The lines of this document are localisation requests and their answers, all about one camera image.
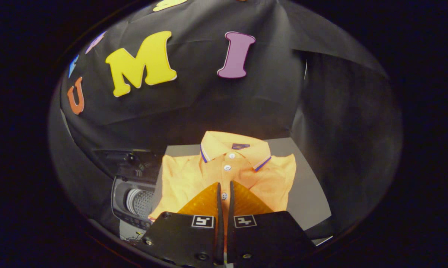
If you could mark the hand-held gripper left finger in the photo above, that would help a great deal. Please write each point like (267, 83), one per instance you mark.
(220, 223)

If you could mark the beige cabinet with grey top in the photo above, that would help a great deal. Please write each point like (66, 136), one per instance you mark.
(305, 193)

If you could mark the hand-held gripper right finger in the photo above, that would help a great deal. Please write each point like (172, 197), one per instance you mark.
(231, 230)

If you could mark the grey washing machine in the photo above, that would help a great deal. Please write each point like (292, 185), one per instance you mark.
(121, 197)

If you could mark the orange polo shirt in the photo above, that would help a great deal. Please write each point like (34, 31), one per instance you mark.
(186, 178)

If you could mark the black backdrop cloth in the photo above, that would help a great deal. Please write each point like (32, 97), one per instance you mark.
(209, 100)

